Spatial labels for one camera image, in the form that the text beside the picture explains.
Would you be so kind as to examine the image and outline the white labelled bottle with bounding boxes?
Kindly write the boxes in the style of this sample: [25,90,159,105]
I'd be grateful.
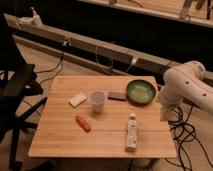
[125,113,138,152]

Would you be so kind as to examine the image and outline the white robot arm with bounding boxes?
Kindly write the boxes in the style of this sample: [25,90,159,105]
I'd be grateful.
[158,61,213,121]

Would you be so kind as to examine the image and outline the green bowl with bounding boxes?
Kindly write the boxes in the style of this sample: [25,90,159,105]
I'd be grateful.
[126,79,156,105]

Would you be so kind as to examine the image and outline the dark rectangular block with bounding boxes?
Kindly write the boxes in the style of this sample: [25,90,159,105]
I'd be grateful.
[107,92,127,101]

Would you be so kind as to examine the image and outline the translucent plastic cup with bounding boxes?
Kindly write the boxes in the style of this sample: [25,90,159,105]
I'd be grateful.
[90,91,105,113]

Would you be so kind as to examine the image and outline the wooden table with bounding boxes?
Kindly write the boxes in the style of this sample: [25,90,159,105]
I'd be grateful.
[28,76,177,158]

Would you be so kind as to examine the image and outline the orange carrot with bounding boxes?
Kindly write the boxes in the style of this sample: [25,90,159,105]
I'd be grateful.
[75,116,91,132]

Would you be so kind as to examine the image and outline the white sponge block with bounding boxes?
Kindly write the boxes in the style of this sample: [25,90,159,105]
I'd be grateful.
[69,93,87,107]

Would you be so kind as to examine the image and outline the black office chair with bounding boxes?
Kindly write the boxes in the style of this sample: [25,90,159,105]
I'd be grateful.
[0,12,47,171]

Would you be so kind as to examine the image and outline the black floor cables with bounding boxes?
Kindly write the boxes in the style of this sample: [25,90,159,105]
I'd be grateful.
[164,103,213,171]

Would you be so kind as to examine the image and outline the long metal rail beam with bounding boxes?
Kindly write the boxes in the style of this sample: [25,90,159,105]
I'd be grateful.
[5,14,213,87]

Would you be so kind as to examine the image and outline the white device on rail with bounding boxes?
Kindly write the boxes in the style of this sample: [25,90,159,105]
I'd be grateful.
[18,6,43,27]

